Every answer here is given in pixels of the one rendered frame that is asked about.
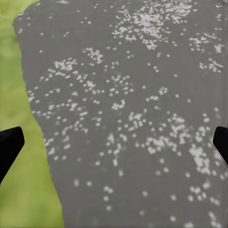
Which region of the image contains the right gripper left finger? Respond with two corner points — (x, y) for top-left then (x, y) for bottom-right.
(0, 127), (25, 183)

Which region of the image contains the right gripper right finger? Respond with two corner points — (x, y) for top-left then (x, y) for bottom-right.
(213, 126), (228, 164)

